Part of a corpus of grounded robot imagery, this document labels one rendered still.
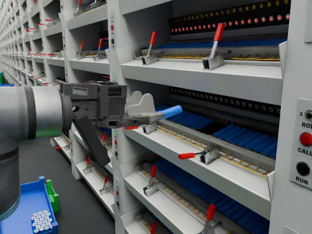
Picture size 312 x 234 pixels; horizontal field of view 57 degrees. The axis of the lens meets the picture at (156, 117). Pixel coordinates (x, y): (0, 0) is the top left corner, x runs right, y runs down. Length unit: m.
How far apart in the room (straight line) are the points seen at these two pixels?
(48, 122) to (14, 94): 0.07
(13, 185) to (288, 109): 0.45
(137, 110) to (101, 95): 0.08
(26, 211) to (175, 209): 0.76
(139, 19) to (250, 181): 0.64
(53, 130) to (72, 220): 0.92
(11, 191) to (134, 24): 0.64
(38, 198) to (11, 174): 0.92
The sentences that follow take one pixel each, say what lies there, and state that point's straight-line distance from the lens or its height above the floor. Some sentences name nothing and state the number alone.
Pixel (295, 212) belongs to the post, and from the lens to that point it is 0.49.
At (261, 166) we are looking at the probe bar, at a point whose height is 0.52.
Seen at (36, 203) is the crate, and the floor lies 0.07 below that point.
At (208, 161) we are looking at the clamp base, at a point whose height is 0.50.
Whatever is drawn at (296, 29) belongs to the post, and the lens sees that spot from 0.45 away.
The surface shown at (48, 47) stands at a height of 0.76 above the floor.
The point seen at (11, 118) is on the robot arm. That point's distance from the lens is 0.48.
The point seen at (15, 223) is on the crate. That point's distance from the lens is 1.37.
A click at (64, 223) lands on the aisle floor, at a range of 1.38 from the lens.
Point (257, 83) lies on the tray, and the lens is 0.49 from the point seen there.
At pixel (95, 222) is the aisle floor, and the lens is 1.35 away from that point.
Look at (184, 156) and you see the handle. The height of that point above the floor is 0.52.
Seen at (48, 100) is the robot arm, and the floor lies 0.65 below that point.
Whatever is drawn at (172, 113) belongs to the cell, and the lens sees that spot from 0.62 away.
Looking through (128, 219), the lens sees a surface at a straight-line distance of 1.13.
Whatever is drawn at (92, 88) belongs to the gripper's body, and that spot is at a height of 0.66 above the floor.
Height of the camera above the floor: 0.72
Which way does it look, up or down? 13 degrees down
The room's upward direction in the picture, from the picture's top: straight up
